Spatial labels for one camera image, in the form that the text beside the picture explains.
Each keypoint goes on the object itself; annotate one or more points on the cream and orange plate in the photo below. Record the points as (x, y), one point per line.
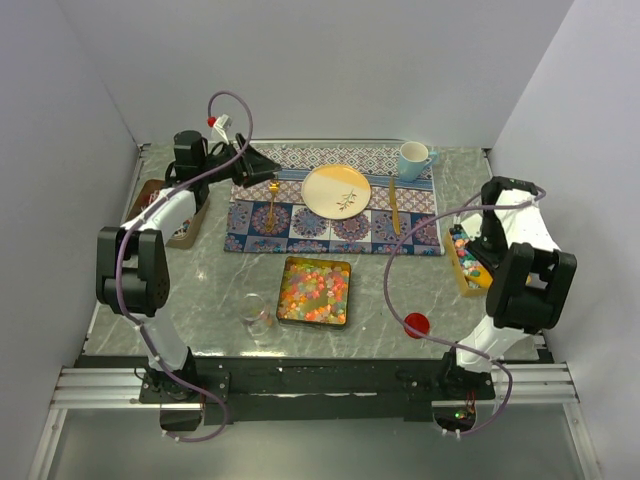
(336, 192)

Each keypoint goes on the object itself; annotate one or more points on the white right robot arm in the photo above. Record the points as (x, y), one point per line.
(531, 275)

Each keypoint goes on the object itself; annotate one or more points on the square tin of translucent candies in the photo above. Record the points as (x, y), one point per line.
(314, 293)

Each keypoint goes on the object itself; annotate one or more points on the patterned placemat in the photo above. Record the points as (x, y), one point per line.
(298, 230)

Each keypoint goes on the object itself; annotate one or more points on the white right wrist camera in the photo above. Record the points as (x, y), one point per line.
(471, 225)

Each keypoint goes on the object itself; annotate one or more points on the clear glass jar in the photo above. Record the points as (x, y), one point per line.
(256, 317)

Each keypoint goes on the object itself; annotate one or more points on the aluminium frame rail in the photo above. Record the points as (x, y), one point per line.
(87, 388)

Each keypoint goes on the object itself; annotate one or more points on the yellow plastic scoop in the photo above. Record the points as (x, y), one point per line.
(481, 277)

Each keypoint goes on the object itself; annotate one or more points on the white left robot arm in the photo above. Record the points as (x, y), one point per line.
(132, 274)

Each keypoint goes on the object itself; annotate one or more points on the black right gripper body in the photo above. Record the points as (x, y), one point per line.
(491, 246)

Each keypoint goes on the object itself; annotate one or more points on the gold tin of opaque candies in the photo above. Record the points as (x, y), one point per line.
(462, 261)

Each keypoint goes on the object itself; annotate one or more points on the red jar lid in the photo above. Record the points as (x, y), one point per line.
(416, 325)

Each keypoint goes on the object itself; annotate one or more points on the gold fork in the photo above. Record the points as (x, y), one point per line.
(273, 188)

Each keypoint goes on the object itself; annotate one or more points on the brown box of wrapped candies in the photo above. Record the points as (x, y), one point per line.
(183, 238)

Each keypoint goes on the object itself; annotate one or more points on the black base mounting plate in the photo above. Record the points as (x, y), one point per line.
(319, 408)

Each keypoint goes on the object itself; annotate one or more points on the gold knife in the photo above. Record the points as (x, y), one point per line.
(393, 206)

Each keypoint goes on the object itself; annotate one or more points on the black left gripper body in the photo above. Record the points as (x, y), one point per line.
(235, 170)

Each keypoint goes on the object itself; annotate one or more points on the light blue mug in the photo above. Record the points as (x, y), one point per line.
(413, 158)

